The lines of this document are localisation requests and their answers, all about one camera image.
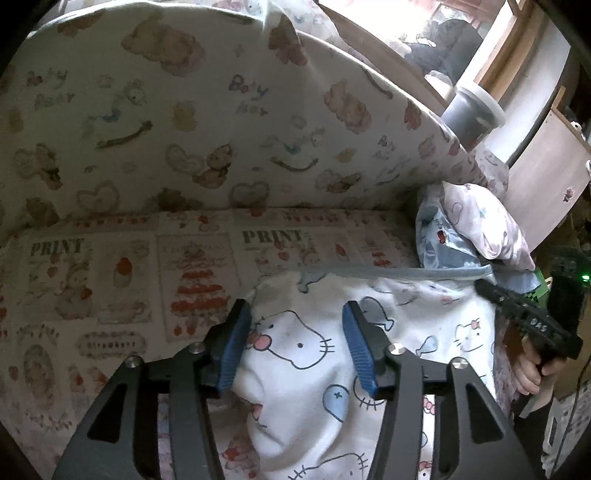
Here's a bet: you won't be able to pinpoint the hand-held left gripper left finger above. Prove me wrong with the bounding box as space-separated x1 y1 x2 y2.
51 299 252 480

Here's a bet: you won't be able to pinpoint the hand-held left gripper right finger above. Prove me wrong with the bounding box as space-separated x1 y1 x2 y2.
342 300 539 480

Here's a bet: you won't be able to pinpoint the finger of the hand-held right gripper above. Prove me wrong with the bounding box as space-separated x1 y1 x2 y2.
475 279 552 340

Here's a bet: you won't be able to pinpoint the white cat print pants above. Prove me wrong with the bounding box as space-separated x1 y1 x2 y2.
235 265 502 480

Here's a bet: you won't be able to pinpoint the person's right forearm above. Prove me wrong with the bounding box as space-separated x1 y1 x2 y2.
512 394 559 480

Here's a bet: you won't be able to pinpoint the person's right hand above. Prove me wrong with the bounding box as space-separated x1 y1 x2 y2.
515 344 566 395

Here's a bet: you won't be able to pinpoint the green checkered box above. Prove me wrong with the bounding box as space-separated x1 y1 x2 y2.
524 270 552 305

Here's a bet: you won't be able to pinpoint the pink printed pillow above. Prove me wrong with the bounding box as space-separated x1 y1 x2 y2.
438 182 536 271

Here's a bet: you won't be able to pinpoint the folded light blue blanket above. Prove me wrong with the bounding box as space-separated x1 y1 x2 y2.
416 203 492 269

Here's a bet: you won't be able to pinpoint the printed bed sheet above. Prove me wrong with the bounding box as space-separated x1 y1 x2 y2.
0 208 499 480

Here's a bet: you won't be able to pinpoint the white cabinet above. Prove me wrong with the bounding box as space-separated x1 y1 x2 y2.
508 106 591 250

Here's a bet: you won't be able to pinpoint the dark jar with white lid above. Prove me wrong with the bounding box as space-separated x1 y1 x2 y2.
441 85 504 151

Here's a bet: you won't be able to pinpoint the bear print headboard cover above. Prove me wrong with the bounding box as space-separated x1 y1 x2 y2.
0 0 509 227

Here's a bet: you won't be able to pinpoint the wooden window frame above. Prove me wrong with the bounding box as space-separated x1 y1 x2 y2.
318 0 568 102

